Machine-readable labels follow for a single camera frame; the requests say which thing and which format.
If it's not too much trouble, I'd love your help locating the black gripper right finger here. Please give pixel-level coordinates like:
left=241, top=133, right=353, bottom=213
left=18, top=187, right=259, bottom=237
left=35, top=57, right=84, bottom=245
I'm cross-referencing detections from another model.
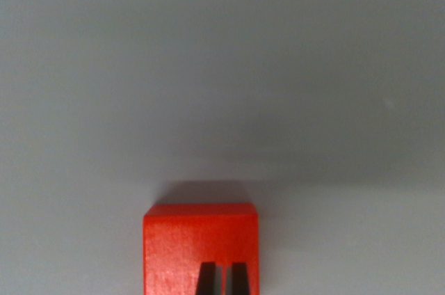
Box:
left=225, top=262, right=252, bottom=295

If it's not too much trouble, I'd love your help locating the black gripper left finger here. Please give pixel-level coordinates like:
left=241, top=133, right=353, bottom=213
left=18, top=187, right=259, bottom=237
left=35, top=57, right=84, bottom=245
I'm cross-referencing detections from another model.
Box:
left=195, top=262, right=224, bottom=295

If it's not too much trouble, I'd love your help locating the red wooden cube block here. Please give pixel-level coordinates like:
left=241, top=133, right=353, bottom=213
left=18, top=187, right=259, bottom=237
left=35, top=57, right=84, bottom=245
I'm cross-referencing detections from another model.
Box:
left=143, top=202, right=260, bottom=295

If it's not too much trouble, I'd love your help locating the white plastic tray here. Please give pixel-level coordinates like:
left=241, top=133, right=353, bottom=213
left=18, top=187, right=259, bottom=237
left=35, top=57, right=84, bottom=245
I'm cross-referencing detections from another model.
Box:
left=0, top=0, right=445, bottom=295

